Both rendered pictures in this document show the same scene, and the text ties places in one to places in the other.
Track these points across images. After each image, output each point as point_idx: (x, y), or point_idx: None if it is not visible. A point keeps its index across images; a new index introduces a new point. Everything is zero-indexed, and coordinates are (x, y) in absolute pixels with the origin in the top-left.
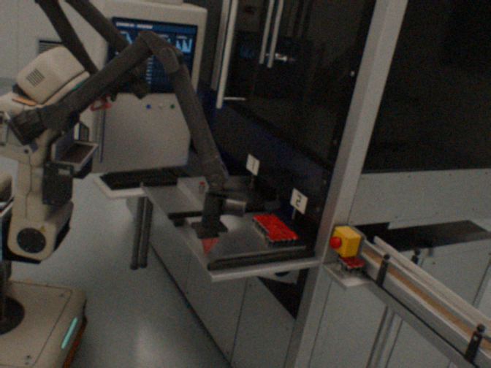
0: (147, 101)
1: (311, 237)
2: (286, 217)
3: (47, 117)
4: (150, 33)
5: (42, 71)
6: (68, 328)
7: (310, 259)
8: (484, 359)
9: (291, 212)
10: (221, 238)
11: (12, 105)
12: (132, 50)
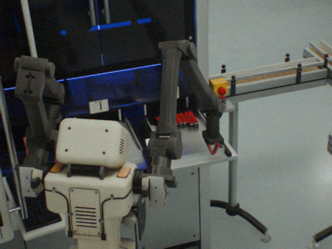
0: None
1: None
2: (141, 118)
3: (177, 151)
4: (180, 42)
5: (122, 137)
6: None
7: (204, 115)
8: (304, 76)
9: (140, 112)
10: (183, 148)
11: (129, 181)
12: (176, 62)
